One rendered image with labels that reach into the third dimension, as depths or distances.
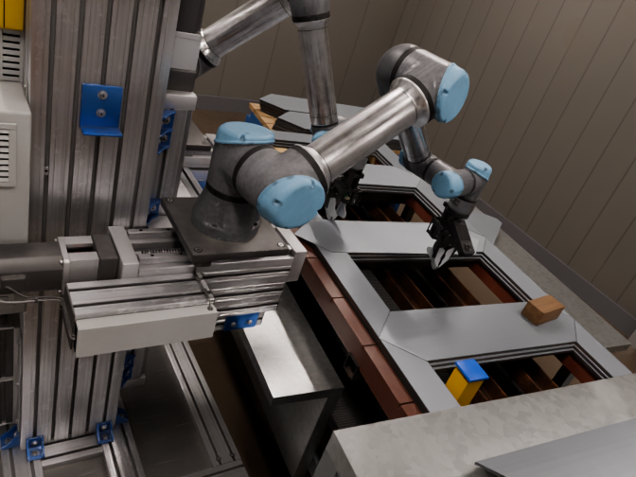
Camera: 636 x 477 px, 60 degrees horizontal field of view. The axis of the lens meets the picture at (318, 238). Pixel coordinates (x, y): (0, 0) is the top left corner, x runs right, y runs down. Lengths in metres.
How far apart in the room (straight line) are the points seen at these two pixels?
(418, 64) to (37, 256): 0.85
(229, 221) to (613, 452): 0.81
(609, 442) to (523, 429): 0.14
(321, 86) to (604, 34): 2.93
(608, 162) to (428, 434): 3.27
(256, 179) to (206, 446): 1.01
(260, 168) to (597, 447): 0.75
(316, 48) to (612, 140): 2.85
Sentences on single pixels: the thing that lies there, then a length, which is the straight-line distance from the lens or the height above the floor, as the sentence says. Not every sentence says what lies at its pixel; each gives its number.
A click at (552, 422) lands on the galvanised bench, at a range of 1.09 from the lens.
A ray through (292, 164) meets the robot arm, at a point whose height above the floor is 1.27.
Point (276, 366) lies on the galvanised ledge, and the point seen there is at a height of 0.68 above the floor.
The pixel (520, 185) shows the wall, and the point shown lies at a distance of 4.38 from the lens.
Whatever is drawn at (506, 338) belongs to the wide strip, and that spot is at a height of 0.84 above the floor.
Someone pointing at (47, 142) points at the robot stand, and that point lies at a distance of 1.21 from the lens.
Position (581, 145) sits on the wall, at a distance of 4.13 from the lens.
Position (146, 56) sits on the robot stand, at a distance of 1.16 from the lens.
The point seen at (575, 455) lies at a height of 1.07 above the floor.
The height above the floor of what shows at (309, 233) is 0.84.
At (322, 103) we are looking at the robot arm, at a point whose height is 1.25.
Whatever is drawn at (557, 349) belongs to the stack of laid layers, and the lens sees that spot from 1.75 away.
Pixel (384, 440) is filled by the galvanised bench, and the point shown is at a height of 1.05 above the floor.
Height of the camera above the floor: 1.67
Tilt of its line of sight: 30 degrees down
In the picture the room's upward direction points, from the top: 19 degrees clockwise
